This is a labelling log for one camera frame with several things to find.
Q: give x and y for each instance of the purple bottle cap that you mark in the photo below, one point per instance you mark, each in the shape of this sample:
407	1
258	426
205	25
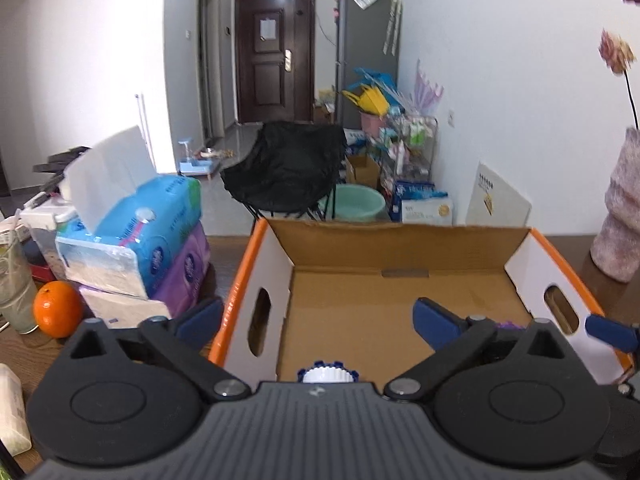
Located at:
511	325

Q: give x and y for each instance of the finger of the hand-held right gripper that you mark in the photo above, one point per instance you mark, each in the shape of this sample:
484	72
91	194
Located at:
612	331

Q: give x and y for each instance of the pink ceramic vase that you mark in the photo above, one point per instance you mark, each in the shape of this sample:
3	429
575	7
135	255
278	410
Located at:
620	220

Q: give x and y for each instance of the pink plastic bucket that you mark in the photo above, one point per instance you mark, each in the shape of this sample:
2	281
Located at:
372	122

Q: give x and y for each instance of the blue tissue pack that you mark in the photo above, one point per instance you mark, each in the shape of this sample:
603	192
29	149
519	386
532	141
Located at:
135	230

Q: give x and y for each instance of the black metal object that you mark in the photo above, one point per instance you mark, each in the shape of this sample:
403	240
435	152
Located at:
60	160

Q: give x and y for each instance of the blue bottle cap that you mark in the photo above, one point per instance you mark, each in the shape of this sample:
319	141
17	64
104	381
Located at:
301	374

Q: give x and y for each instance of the metal utility cart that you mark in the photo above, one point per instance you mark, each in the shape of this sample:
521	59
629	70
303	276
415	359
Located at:
410	155

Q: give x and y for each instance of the black folding chair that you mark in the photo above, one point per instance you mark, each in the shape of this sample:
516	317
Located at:
285	165

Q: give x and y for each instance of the clear glass cup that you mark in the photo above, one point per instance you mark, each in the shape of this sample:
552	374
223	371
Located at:
15	290

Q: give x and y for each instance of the blue plastic item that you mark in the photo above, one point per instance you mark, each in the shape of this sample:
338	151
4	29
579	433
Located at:
377	77

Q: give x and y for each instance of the white leaning board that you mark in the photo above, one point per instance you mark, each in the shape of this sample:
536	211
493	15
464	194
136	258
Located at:
500	197

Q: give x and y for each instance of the purple tissue pack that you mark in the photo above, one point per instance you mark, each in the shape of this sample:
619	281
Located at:
182	270

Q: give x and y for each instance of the white tissue pack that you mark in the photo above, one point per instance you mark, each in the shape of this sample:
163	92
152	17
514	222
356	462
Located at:
120	310

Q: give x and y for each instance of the clear container with white lid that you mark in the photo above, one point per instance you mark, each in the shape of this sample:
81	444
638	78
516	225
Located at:
45	230

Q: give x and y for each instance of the blue and white packages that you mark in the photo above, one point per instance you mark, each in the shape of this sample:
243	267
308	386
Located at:
422	205

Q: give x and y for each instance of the grey refrigerator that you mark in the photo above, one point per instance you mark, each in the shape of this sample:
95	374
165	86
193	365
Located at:
360	50

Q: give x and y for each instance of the green plastic basin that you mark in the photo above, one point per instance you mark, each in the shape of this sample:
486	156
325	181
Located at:
357	205

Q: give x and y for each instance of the yellow watering can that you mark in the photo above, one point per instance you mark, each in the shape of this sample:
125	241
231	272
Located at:
370	100

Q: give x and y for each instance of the orange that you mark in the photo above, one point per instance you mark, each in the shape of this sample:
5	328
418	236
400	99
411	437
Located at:
57	310

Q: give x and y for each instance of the blue pet water feeder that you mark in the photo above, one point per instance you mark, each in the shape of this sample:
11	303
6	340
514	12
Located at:
195	165

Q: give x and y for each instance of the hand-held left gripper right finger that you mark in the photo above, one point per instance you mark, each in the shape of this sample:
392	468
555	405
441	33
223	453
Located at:
437	325

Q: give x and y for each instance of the dried pink rose bouquet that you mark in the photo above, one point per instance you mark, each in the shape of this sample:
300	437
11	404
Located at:
617	52

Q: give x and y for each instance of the white ribbed bottle cap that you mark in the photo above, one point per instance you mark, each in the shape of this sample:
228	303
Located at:
327	375

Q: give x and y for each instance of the small brown cardboard box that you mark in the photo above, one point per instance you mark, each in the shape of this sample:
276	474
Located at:
362	172

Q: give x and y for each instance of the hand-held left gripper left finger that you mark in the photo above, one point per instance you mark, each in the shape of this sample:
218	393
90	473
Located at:
200	317

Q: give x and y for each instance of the white wet-wipes packet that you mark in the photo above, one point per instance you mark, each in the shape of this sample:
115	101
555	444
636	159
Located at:
11	405

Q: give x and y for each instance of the dark brown door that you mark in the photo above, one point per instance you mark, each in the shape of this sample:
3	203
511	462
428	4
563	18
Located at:
272	60

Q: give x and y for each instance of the printed cardboard box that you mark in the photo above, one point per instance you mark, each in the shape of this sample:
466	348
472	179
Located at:
350	305

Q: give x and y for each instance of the purple wall decoration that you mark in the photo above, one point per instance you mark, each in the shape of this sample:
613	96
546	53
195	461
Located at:
427	92

